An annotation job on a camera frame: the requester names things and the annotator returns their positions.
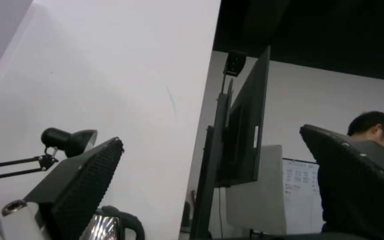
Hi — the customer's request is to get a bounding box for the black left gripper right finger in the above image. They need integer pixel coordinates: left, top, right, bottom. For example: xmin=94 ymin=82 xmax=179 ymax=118
xmin=299 ymin=124 xmax=384 ymax=240

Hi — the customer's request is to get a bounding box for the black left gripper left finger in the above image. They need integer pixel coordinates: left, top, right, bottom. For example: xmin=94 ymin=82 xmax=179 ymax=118
xmin=0 ymin=137 xmax=125 ymax=240

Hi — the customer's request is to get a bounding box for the black desk lamp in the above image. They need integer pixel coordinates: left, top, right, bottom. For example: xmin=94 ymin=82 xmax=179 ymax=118
xmin=0 ymin=128 xmax=98 ymax=182

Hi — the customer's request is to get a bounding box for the person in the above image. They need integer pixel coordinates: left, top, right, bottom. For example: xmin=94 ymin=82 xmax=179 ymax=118
xmin=317 ymin=111 xmax=384 ymax=234

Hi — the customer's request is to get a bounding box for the whiteboard with writing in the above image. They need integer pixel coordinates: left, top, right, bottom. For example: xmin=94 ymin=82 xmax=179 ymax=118
xmin=282 ymin=158 xmax=326 ymax=235

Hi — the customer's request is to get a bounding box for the grey partition panel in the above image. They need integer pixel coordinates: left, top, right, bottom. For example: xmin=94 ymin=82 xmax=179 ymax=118
xmin=225 ymin=144 xmax=288 ymax=234

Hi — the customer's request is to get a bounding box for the large black monitor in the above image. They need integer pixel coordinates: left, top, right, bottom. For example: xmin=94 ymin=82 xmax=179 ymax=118
xmin=214 ymin=45 xmax=271 ymax=188

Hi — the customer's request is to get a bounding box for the black monitor stand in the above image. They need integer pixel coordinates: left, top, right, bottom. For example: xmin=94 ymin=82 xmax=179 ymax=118
xmin=190 ymin=75 xmax=236 ymax=240

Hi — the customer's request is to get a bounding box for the small black webcam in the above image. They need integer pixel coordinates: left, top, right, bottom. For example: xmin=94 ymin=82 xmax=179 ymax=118
xmin=223 ymin=50 xmax=247 ymax=77

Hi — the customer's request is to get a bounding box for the silver electric kettle black handle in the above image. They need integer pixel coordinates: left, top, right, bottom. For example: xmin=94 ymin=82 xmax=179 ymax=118
xmin=78 ymin=205 xmax=145 ymax=240

